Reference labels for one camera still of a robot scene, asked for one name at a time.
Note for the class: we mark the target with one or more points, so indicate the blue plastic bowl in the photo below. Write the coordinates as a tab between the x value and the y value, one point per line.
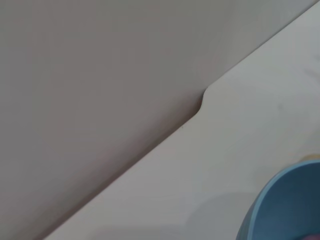
287	205

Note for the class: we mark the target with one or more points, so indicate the round beige bun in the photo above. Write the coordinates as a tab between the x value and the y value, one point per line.
311	157

